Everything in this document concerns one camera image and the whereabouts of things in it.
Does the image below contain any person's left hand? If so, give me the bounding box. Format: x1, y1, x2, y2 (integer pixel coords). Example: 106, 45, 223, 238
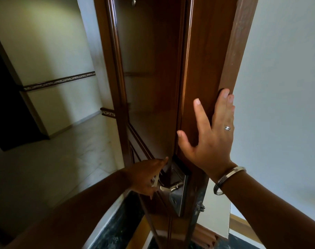
124, 156, 169, 200

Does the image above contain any person's right hand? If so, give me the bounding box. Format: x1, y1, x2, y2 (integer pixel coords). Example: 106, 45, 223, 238
176, 88, 238, 176

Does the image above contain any brown wooden door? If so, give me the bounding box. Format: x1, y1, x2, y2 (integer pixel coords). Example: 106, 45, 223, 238
93, 0, 259, 249

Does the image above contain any person's right forearm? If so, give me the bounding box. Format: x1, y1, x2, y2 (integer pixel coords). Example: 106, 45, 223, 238
214, 170, 315, 249

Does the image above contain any person's left forearm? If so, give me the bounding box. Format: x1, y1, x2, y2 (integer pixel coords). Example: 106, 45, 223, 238
3, 167, 133, 249

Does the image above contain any silver door handle with plate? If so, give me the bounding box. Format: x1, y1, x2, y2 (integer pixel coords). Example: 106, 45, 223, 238
159, 161, 189, 218

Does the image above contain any silver bracelet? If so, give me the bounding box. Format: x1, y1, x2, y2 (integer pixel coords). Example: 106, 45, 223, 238
213, 166, 247, 196

